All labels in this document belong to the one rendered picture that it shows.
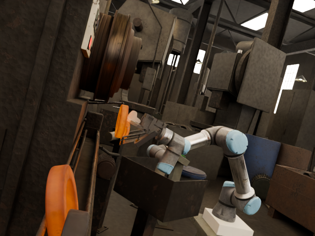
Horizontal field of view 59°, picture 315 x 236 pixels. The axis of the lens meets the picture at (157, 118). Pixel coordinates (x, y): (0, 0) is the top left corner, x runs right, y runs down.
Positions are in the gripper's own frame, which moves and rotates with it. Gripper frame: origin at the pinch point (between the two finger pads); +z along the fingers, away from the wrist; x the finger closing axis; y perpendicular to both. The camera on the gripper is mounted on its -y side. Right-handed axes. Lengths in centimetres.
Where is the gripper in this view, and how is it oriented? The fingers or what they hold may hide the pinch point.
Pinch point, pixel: (123, 117)
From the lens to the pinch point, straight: 131.3
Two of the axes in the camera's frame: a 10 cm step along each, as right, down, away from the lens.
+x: 1.9, 1.1, -9.7
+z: -8.4, -4.9, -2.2
